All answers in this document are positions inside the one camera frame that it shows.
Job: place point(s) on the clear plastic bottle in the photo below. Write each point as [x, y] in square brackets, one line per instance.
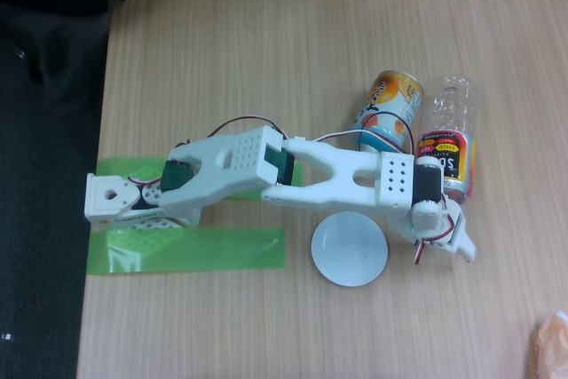
[448, 104]

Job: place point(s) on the blue orange aluminium bottle can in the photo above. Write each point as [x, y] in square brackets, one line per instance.
[390, 95]

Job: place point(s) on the small white round plate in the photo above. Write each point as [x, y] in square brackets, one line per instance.
[349, 255]

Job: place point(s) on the long green tape strip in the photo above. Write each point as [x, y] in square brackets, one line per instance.
[213, 250]

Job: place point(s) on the short green tape strip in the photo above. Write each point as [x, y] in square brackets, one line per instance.
[108, 165]

